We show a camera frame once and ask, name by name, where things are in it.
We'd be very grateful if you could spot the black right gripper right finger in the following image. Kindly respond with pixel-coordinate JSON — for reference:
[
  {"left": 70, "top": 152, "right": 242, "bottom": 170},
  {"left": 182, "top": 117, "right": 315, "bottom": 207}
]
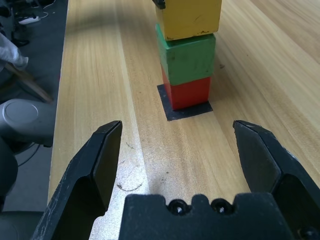
[{"left": 232, "top": 119, "right": 320, "bottom": 240}]

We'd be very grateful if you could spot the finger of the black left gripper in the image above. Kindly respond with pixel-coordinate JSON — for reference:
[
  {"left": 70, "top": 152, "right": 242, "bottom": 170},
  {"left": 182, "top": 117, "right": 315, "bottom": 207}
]
[{"left": 152, "top": 0, "right": 167, "bottom": 11}]

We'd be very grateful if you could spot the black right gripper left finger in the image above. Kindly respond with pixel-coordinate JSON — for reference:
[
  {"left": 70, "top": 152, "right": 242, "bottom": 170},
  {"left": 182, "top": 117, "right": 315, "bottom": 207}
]
[{"left": 31, "top": 120, "right": 123, "bottom": 240}]

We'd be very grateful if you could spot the yellow wooden block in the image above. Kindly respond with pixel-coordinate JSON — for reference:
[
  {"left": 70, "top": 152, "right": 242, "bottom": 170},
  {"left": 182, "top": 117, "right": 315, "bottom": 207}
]
[{"left": 155, "top": 0, "right": 223, "bottom": 41}]

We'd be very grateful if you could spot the green wooden block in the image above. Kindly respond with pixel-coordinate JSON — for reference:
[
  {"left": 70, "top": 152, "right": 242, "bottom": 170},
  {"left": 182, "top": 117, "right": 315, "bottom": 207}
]
[{"left": 155, "top": 23, "right": 217, "bottom": 86}]

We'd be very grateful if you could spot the red wooden block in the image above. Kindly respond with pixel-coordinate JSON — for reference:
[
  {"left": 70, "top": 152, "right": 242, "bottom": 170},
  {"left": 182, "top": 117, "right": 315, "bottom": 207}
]
[{"left": 161, "top": 66, "right": 212, "bottom": 111}]

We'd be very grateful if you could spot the wooden stick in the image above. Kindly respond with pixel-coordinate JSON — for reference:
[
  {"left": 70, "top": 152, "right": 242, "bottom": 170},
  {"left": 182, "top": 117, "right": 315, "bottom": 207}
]
[{"left": 4, "top": 62, "right": 54, "bottom": 104}]

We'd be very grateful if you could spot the black square marker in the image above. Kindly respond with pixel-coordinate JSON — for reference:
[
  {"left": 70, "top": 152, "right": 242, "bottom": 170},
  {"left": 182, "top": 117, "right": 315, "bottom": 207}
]
[{"left": 156, "top": 84, "right": 213, "bottom": 122}]

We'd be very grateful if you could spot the white power strip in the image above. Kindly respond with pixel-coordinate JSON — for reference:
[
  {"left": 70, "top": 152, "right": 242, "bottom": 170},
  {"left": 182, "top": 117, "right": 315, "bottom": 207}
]
[{"left": 18, "top": 15, "right": 41, "bottom": 25}]

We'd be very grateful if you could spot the black chair base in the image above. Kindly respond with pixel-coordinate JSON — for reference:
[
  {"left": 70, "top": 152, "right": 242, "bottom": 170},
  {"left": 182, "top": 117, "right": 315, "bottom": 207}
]
[{"left": 9, "top": 24, "right": 31, "bottom": 47}]

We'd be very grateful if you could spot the white knitted fabric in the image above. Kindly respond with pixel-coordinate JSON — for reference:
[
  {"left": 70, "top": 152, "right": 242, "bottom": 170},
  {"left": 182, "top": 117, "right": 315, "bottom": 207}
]
[{"left": 0, "top": 31, "right": 29, "bottom": 71}]

